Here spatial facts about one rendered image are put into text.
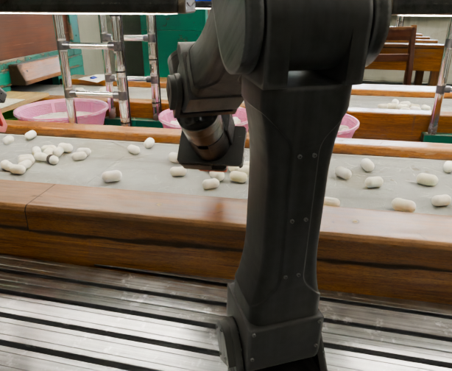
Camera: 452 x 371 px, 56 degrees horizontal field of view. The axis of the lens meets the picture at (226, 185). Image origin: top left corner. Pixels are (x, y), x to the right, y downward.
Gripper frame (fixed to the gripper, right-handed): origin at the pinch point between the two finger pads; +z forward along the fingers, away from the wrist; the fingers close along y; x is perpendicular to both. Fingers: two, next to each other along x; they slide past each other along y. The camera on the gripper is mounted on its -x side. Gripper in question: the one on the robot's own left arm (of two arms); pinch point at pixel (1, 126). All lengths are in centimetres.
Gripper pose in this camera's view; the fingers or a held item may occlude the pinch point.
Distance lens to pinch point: 86.2
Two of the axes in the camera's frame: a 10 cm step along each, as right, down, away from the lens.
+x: -1.2, 9.5, -2.8
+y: -9.8, -0.7, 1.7
